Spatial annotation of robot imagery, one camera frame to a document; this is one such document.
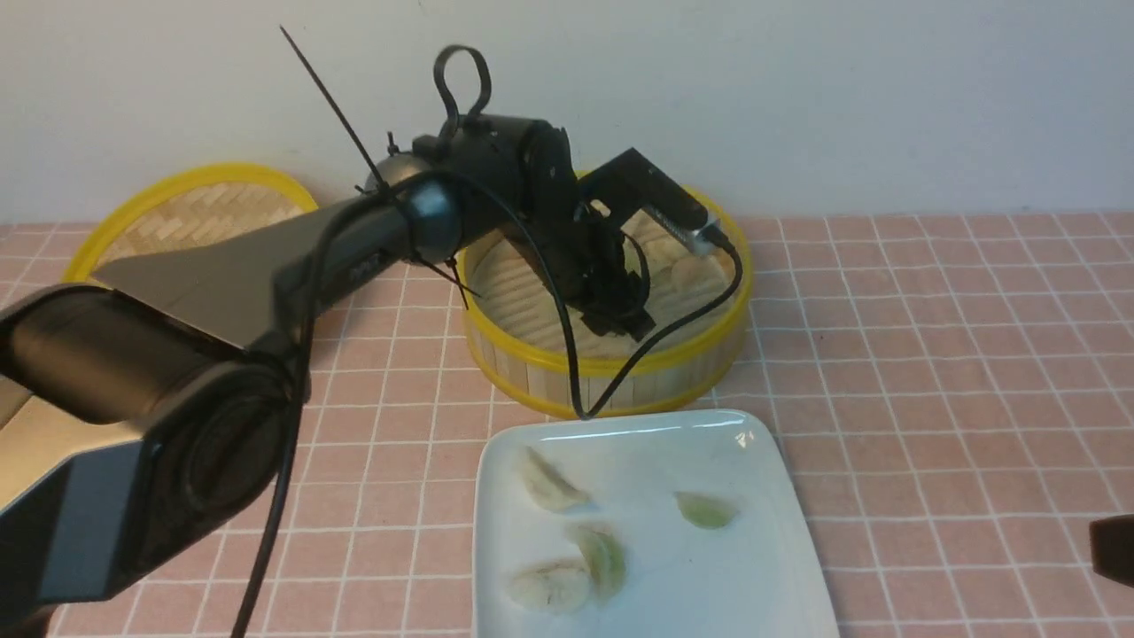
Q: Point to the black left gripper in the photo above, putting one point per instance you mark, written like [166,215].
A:
[515,176]

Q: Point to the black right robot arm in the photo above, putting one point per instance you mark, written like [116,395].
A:
[1112,548]

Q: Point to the white dumpling upper left plate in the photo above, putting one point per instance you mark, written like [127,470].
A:
[546,485]

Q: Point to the white dumpling plate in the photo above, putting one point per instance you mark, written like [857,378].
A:
[557,588]
[546,485]

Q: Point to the green dumpling right on plate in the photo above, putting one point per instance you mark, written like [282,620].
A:
[706,511]

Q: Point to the pale green dumpling plate centre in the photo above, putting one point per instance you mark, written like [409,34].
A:
[604,557]

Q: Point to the white dumpling lower left plate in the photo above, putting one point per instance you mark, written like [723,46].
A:
[557,588]

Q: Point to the white square plate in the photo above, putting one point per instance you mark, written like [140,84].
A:
[758,577]

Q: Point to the white steamer liner paper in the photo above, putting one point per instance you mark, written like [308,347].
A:
[511,294]

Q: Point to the yellow rimmed bamboo steamer basket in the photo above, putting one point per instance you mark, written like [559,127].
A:
[676,371]

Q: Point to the black zip tie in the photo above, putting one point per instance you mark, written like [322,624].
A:
[341,111]

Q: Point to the yellow rimmed bamboo steamer lid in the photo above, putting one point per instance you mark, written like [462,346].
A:
[199,206]

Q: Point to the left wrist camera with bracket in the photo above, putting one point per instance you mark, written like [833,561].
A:
[630,184]

